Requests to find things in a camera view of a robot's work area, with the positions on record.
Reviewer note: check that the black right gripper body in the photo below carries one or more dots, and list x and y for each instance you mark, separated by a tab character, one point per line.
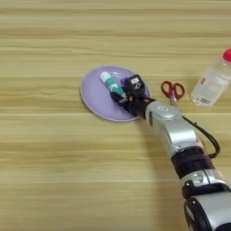
136	105

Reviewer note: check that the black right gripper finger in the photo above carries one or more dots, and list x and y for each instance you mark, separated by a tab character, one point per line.
116	97

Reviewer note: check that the white and teal glue stick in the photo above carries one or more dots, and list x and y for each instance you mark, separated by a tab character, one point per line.
111	82

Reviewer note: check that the purple eraser block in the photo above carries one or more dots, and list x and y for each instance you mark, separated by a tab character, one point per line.
123	81

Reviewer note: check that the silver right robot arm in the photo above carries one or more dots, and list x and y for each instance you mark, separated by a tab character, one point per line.
186	135

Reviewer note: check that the purple round plate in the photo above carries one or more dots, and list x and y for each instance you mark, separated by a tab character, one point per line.
96	96

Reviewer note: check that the clear bottle with red cap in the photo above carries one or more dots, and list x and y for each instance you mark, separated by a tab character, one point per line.
210	85

